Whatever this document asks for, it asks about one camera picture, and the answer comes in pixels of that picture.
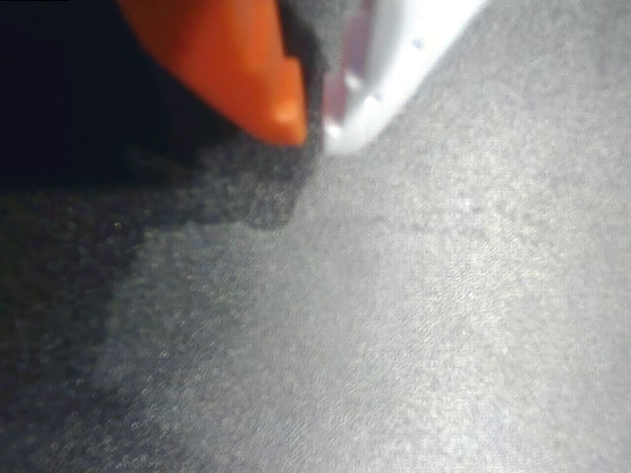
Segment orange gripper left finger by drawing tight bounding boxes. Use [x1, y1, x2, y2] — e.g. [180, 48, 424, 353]
[115, 0, 311, 148]

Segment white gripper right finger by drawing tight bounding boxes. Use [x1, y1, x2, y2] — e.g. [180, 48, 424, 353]
[321, 0, 488, 156]

